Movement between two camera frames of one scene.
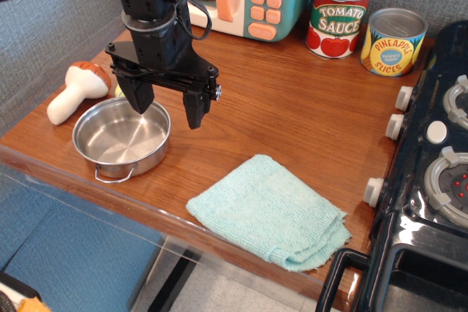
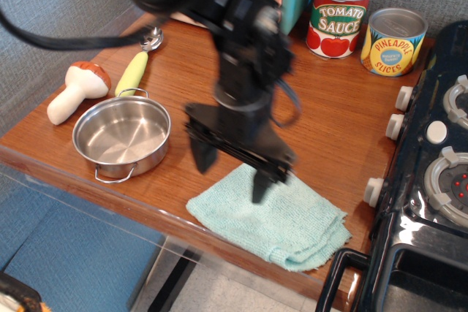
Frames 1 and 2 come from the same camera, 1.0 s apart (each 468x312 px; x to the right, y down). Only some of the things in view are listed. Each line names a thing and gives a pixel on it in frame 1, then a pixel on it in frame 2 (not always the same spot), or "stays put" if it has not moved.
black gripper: [161, 51] to [240, 126]
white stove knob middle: [393, 126] stays put
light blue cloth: [273, 207] stays put
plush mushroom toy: [84, 80] stays put
